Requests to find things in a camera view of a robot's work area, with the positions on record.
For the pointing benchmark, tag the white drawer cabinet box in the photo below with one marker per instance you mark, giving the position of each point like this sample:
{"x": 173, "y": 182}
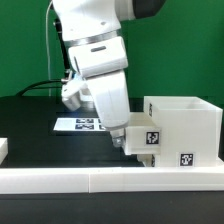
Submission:
{"x": 190, "y": 130}

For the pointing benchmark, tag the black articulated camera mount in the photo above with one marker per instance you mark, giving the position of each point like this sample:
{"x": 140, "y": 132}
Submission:
{"x": 67, "y": 69}

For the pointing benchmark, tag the white drawer tray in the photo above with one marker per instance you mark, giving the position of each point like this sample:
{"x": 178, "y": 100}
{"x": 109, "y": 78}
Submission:
{"x": 142, "y": 136}
{"x": 148, "y": 160}

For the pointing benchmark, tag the marker tag sheet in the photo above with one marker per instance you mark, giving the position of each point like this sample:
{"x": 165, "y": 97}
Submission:
{"x": 78, "y": 124}

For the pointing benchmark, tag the white front border rail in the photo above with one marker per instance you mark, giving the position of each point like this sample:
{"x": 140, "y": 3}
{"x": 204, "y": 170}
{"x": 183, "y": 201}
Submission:
{"x": 99, "y": 180}

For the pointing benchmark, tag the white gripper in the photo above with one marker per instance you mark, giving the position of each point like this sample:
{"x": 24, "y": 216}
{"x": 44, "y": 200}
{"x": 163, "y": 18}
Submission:
{"x": 102, "y": 66}

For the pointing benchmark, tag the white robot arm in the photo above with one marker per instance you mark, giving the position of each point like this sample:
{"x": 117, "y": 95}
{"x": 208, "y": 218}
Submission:
{"x": 90, "y": 21}

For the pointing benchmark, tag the white left border block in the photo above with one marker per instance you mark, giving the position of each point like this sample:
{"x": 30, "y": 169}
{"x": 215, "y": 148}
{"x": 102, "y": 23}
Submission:
{"x": 3, "y": 149}

